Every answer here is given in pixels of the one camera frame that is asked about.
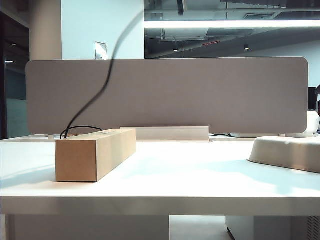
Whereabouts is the beige moulded pulp tray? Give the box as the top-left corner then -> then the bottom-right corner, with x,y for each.
246,136 -> 320,174

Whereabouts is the black monitor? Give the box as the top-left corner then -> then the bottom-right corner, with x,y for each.
307,87 -> 316,111

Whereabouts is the long brown cardboard box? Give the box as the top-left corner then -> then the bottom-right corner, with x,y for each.
55,128 -> 137,183

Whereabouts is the black charging cable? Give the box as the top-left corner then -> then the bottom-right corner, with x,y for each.
59,9 -> 143,140

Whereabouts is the white rectangular cable tray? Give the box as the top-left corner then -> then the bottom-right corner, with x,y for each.
119,126 -> 210,141

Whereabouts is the white rounded appliance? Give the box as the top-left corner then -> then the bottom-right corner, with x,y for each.
306,111 -> 320,137

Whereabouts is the beige round pillar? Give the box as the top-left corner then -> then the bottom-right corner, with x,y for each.
29,0 -> 63,61

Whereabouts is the grey fabric desk divider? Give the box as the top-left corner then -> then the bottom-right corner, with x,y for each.
25,56 -> 310,136

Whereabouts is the framed wall notice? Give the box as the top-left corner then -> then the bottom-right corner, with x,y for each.
94,41 -> 108,61

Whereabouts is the long ceiling light strip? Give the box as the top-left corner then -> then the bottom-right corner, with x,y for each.
143,19 -> 320,29

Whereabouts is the person in background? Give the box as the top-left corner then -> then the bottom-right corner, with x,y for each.
314,84 -> 320,118

